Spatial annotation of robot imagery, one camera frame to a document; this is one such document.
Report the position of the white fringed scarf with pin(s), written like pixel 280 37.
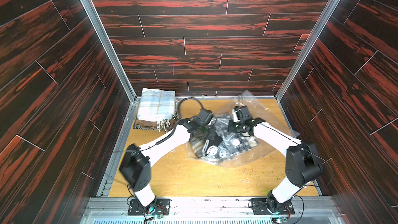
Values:
pixel 158 105

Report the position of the brown striped fringed scarf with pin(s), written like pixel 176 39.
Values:
pixel 143 124

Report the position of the beige brown striped scarf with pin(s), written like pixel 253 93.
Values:
pixel 197 146

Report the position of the black scarf white emblem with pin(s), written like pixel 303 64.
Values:
pixel 233 144

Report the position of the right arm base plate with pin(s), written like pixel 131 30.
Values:
pixel 264 206

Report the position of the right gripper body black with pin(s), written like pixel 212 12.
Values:
pixel 241 126

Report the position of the front aluminium rail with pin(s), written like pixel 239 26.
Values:
pixel 211 210

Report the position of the clear plastic vacuum bag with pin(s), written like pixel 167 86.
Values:
pixel 261 150

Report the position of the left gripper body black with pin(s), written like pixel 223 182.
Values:
pixel 205 132

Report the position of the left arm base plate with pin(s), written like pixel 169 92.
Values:
pixel 159 207

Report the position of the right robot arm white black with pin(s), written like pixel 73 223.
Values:
pixel 303 165

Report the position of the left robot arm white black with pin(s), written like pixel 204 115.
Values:
pixel 137 161

